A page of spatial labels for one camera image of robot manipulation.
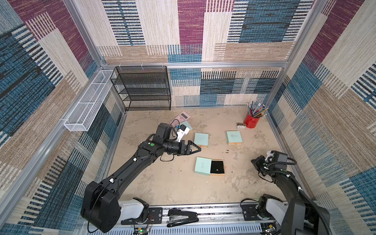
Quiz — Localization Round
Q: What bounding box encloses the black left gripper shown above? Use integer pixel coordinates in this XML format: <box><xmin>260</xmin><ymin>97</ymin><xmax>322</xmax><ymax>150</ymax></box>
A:
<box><xmin>163</xmin><ymin>141</ymin><xmax>202</xmax><ymax>157</ymax></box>

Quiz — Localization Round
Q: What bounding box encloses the mint drawer jewelry box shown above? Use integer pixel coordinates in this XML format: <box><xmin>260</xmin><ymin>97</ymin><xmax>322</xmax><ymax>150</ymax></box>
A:
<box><xmin>194</xmin><ymin>157</ymin><xmax>225</xmax><ymax>176</ymax></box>

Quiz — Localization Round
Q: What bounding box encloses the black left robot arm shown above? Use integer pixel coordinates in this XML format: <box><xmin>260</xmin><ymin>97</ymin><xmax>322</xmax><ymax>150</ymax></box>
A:
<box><xmin>80</xmin><ymin>123</ymin><xmax>201</xmax><ymax>233</ymax></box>

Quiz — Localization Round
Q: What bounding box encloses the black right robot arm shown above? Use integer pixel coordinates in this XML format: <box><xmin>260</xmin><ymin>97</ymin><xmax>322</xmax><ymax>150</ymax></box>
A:
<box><xmin>251</xmin><ymin>150</ymin><xmax>333</xmax><ymax>235</ymax></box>

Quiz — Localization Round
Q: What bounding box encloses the mint jewelry box centre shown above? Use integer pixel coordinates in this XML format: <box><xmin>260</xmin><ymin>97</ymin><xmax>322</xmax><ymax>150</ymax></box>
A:
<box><xmin>194</xmin><ymin>133</ymin><xmax>209</xmax><ymax>148</ymax></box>

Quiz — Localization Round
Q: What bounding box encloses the mint jewelry box near calculator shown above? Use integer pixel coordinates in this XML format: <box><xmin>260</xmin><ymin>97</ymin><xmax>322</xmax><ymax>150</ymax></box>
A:
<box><xmin>181</xmin><ymin>121</ymin><xmax>193</xmax><ymax>132</ymax></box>

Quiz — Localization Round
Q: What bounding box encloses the mint jewelry box right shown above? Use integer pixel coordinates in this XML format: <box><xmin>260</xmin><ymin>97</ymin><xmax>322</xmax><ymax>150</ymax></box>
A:
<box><xmin>226</xmin><ymin>131</ymin><xmax>243</xmax><ymax>145</ymax></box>

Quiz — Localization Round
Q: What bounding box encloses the pink calculator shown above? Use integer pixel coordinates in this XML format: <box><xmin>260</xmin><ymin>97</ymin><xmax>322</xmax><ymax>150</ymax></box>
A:
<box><xmin>170</xmin><ymin>111</ymin><xmax>191</xmax><ymax>127</ymax></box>

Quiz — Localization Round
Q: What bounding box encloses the red pencil cup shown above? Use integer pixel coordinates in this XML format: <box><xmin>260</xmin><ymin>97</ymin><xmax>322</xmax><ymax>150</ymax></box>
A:
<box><xmin>243</xmin><ymin>114</ymin><xmax>260</xmax><ymax>129</ymax></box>

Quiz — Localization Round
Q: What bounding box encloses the white tape dispenser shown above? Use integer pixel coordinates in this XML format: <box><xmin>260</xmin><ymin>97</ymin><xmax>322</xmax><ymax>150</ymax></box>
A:
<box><xmin>237</xmin><ymin>122</ymin><xmax>247</xmax><ymax>129</ymax></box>

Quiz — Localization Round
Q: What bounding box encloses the black stapler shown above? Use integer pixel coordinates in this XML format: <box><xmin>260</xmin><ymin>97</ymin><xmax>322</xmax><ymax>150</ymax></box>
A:
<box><xmin>167</xmin><ymin>209</ymin><xmax>199</xmax><ymax>228</ymax></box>

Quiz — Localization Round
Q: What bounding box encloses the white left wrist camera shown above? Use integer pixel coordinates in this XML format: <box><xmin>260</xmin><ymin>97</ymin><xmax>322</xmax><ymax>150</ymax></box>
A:
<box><xmin>176</xmin><ymin>124</ymin><xmax>191</xmax><ymax>142</ymax></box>

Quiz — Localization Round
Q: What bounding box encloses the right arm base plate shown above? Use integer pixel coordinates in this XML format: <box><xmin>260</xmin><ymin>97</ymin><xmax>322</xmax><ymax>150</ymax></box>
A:
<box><xmin>240</xmin><ymin>204</ymin><xmax>287</xmax><ymax>221</ymax></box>

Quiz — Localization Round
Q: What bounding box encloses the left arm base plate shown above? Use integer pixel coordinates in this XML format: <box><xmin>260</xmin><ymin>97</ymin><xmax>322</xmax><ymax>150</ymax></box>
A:
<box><xmin>120</xmin><ymin>207</ymin><xmax>163</xmax><ymax>226</ymax></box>

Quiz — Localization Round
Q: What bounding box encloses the black wire shelf rack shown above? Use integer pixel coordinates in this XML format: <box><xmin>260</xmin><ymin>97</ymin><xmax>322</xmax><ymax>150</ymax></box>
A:
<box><xmin>111</xmin><ymin>66</ymin><xmax>171</xmax><ymax>111</ymax></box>

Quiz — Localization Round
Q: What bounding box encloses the white mesh wall basket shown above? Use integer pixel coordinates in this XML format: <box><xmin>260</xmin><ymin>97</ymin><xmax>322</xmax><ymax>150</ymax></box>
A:
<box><xmin>64</xmin><ymin>70</ymin><xmax>113</xmax><ymax>132</ymax></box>

